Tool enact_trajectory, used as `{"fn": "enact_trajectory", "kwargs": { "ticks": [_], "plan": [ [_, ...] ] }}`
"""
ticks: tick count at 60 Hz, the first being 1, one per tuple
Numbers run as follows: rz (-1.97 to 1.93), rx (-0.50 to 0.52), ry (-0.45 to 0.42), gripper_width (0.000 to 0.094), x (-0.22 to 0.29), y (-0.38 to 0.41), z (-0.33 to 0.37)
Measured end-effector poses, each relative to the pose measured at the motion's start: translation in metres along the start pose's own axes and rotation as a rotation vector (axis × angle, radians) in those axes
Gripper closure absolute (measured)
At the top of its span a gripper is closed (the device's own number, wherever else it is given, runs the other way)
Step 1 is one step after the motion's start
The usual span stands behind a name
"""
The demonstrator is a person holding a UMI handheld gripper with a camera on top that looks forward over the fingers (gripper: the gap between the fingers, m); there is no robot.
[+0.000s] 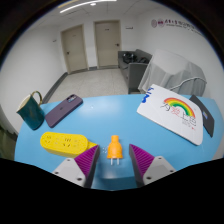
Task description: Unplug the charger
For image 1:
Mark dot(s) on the white cloth-covered furniture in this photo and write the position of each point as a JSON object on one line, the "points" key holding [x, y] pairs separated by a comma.
{"points": [[173, 70]]}

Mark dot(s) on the black bag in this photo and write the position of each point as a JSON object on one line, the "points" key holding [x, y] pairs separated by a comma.
{"points": [[131, 59]]}

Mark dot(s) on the wall sign lettering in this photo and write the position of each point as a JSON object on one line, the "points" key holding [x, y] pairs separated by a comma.
{"points": [[173, 25]]}

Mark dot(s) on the white rainbow-print mouse pad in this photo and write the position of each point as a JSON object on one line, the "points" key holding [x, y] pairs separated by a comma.
{"points": [[173, 115]]}

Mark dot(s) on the small round ceiling light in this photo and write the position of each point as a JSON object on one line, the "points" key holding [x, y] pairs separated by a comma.
{"points": [[93, 4]]}

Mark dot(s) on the purple-cased smartphone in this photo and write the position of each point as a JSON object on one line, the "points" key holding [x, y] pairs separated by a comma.
{"points": [[63, 110]]}

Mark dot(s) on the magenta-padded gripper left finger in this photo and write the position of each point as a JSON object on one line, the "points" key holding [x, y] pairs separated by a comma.
{"points": [[86, 163]]}

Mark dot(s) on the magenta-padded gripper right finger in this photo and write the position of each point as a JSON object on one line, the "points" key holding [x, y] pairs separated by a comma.
{"points": [[143, 163]]}

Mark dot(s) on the beige door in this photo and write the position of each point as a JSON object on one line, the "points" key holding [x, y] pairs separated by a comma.
{"points": [[74, 50], [107, 45]]}

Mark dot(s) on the yellow power strip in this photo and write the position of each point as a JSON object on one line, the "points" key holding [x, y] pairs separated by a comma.
{"points": [[63, 144]]}

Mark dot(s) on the long ceiling light strip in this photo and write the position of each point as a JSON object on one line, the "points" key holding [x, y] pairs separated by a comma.
{"points": [[80, 5]]}

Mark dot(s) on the dark grey notebook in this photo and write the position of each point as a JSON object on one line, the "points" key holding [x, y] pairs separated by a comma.
{"points": [[204, 115]]}

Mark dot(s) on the orange charger plug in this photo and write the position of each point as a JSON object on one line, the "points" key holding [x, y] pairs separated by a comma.
{"points": [[114, 148]]}

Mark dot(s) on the grey sofa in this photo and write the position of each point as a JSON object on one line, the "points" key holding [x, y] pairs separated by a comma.
{"points": [[135, 75]]}

